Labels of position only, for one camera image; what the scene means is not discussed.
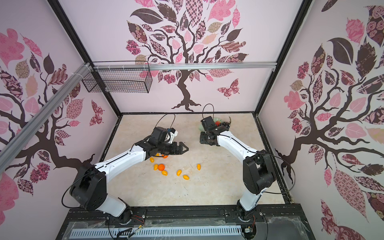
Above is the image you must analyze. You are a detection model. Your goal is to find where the black wire basket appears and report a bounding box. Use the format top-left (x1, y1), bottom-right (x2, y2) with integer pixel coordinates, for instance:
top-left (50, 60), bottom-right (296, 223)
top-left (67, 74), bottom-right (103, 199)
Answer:
top-left (82, 60), bottom-right (153, 94)

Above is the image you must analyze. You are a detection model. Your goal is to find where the aluminium rail back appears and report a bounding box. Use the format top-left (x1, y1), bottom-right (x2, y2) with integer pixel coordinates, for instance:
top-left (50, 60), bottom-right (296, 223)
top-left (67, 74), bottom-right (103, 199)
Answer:
top-left (93, 62), bottom-right (277, 71)

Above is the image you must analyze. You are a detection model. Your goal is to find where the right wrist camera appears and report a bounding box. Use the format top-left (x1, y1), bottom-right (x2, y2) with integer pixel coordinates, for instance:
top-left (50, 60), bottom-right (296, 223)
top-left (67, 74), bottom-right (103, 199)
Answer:
top-left (201, 116), bottom-right (217, 132)

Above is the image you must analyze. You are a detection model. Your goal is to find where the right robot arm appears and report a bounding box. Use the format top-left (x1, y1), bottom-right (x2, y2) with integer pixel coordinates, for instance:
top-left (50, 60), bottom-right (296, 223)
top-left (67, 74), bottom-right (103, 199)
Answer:
top-left (200, 124), bottom-right (276, 221)

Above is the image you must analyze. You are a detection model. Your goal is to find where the white vented cable duct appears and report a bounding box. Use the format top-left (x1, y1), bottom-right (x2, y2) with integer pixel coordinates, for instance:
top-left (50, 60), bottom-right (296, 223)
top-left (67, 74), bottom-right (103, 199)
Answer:
top-left (67, 226), bottom-right (243, 240)

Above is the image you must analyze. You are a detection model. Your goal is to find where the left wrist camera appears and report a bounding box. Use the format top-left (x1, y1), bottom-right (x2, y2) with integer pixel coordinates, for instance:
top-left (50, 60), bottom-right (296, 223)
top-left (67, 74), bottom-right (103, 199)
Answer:
top-left (166, 128), bottom-right (178, 144)

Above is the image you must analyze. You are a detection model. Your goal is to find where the black base frame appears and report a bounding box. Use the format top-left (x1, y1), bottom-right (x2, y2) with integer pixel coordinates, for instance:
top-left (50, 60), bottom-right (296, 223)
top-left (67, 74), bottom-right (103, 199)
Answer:
top-left (57, 204), bottom-right (315, 240)

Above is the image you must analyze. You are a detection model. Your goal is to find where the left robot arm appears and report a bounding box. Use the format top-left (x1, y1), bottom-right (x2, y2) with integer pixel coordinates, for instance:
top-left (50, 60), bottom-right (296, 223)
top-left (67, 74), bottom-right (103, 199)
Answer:
top-left (69, 127), bottom-right (189, 225)

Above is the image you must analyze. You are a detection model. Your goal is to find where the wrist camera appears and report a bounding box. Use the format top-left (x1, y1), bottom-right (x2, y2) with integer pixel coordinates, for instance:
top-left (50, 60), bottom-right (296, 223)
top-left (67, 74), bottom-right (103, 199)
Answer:
top-left (201, 116), bottom-right (217, 132)
top-left (166, 128), bottom-right (178, 144)

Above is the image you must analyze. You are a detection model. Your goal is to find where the aluminium rail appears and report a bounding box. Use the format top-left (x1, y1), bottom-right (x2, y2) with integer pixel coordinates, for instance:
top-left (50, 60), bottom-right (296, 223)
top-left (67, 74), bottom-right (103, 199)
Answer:
top-left (93, 62), bottom-right (277, 71)
top-left (1, 63), bottom-right (92, 173)

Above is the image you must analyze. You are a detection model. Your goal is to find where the aluminium rail left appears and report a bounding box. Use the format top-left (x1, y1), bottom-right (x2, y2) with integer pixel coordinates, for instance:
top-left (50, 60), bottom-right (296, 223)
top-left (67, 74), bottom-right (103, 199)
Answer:
top-left (1, 63), bottom-right (92, 173)

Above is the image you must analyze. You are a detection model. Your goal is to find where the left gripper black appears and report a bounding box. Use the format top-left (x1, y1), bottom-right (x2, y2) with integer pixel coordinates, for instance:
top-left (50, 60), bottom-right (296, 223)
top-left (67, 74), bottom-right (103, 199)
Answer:
top-left (157, 141), bottom-right (189, 156)

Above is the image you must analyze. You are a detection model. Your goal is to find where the dark fake grape bunch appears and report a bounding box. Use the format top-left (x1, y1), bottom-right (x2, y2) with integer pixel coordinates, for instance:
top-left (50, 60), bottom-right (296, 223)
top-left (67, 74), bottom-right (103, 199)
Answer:
top-left (221, 117), bottom-right (232, 127)

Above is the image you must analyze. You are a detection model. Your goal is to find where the light green wavy fruit bowl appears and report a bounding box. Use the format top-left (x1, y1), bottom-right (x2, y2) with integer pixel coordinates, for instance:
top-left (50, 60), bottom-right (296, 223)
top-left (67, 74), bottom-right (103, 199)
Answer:
top-left (198, 117), bottom-right (232, 132)

